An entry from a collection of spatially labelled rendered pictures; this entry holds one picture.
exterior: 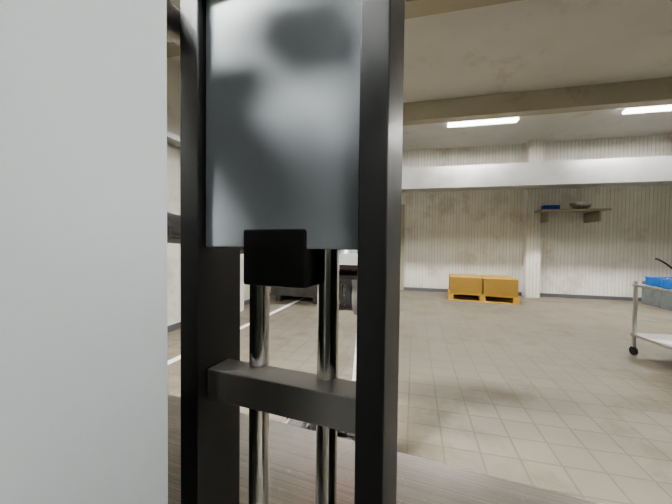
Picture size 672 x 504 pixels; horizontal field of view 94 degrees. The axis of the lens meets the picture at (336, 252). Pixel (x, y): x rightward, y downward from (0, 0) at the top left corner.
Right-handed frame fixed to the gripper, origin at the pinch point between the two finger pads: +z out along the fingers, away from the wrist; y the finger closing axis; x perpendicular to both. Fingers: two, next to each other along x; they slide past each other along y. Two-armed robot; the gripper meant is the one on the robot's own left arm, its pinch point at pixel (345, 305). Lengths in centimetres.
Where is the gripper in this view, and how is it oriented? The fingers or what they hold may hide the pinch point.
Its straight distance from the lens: 58.2
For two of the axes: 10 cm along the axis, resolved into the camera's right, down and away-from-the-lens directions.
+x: 2.1, 4.7, 8.6
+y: 9.7, 0.2, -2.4
